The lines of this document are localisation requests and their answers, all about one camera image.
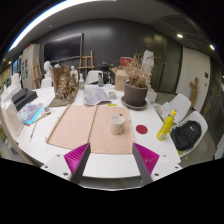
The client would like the white chair behind table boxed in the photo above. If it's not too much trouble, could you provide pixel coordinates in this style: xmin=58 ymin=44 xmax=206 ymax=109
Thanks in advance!
xmin=162 ymin=94 xmax=191 ymax=124

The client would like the black backpack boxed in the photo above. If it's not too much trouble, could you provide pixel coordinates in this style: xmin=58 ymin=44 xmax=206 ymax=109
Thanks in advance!
xmin=171 ymin=120 xmax=202 ymax=151

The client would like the cardboard box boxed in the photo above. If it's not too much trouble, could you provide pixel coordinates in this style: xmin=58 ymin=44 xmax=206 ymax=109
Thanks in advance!
xmin=112 ymin=67 xmax=129 ymax=91

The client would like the grey round plant saucer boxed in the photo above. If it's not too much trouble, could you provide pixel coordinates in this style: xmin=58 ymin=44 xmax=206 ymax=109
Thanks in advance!
xmin=120 ymin=95 xmax=148 ymax=111

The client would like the colourful painted paper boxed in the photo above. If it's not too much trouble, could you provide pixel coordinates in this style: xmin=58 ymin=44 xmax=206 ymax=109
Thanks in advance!
xmin=18 ymin=103 xmax=43 ymax=124

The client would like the wooden pencil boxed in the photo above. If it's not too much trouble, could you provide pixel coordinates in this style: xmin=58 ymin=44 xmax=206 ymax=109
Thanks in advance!
xmin=29 ymin=122 xmax=38 ymax=142

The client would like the yellow spray bottle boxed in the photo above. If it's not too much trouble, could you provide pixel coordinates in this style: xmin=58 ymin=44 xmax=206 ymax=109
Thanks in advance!
xmin=156 ymin=110 xmax=176 ymax=140

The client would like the grey pot with dried plant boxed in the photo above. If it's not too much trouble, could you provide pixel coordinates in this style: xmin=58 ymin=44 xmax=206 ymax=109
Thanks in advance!
xmin=124 ymin=53 xmax=150 ymax=107

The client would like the wooden easel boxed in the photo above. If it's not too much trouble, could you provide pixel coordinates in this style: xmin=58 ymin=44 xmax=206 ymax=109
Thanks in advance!
xmin=78 ymin=51 xmax=95 ymax=78

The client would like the white chair far side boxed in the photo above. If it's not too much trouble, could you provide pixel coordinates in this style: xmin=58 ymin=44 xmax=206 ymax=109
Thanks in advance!
xmin=85 ymin=70 xmax=103 ymax=84

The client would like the brown cardboard sheet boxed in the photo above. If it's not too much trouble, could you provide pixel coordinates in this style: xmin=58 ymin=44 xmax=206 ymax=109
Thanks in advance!
xmin=47 ymin=105 xmax=97 ymax=150
xmin=89 ymin=106 xmax=134 ymax=155

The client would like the right brown cardboard sheet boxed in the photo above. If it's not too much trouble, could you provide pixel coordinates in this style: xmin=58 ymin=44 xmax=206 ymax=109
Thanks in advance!
xmin=89 ymin=106 xmax=134 ymax=155

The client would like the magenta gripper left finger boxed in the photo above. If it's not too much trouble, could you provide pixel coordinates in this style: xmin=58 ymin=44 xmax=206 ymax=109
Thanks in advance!
xmin=64 ymin=143 xmax=90 ymax=185

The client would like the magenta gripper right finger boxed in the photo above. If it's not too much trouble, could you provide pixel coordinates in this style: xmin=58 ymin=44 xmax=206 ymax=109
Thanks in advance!
xmin=132 ymin=143 xmax=159 ymax=185

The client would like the white speckled ceramic cup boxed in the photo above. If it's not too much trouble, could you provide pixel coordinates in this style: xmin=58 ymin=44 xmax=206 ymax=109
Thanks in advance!
xmin=110 ymin=115 xmax=124 ymax=135

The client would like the wooden figure sculpture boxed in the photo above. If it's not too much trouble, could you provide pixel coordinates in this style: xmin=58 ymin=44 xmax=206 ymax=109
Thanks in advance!
xmin=189 ymin=77 xmax=199 ymax=108

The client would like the black wall screen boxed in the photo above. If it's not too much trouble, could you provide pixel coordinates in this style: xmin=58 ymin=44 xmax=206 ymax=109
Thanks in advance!
xmin=44 ymin=33 xmax=82 ymax=62

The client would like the white chair with backpack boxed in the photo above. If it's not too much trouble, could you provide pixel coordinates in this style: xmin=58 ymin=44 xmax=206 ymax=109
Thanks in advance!
xmin=171 ymin=111 xmax=208 ymax=157

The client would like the white plaster bust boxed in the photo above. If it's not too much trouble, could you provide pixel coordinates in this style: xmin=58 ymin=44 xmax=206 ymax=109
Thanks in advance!
xmin=44 ymin=61 xmax=52 ymax=78

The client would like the left brown cardboard sheet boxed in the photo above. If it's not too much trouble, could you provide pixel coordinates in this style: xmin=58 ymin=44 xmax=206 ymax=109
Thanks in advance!
xmin=47 ymin=105 xmax=97 ymax=150

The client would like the black box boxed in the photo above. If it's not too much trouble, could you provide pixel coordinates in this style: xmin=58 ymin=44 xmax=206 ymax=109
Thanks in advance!
xmin=12 ymin=88 xmax=37 ymax=110

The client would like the newspaper sheet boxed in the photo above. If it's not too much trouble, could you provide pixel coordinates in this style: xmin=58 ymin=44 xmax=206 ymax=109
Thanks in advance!
xmin=83 ymin=86 xmax=110 ymax=105

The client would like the clear spray bottle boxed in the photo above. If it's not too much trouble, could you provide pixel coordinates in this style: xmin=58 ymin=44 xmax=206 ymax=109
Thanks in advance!
xmin=98 ymin=73 xmax=104 ymax=87

